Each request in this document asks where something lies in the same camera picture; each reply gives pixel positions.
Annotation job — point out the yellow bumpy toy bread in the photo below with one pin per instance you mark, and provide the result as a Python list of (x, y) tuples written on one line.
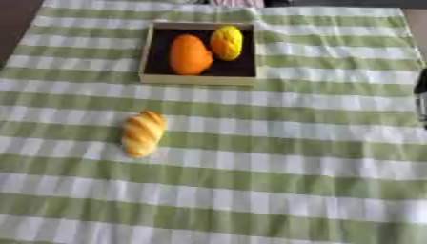
[(227, 42)]

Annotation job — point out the tan cardboard box dark inside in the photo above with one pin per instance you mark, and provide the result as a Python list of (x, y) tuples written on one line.
[(160, 68)]

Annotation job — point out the person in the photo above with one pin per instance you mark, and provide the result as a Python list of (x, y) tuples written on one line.
[(236, 3)]

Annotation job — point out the golden striped toy bread loaf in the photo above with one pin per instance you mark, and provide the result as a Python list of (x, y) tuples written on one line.
[(142, 134)]

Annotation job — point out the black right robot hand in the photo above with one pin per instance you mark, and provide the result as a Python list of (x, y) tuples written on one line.
[(422, 95)]

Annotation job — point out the orange oval toy fruit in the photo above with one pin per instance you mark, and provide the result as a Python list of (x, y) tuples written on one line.
[(189, 55)]

